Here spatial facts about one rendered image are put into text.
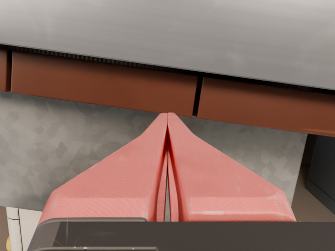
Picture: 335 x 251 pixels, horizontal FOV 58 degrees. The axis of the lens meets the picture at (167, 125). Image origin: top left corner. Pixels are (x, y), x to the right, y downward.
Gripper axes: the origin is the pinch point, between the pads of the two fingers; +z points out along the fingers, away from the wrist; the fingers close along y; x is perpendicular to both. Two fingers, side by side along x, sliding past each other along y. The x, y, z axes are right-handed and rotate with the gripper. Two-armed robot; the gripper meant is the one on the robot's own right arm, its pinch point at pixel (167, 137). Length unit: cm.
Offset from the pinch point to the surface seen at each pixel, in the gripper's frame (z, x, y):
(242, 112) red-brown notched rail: 14.4, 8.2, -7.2
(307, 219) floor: 65, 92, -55
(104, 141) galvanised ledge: 25.1, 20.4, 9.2
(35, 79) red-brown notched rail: 16.1, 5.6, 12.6
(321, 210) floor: 67, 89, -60
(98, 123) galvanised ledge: 26.3, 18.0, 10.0
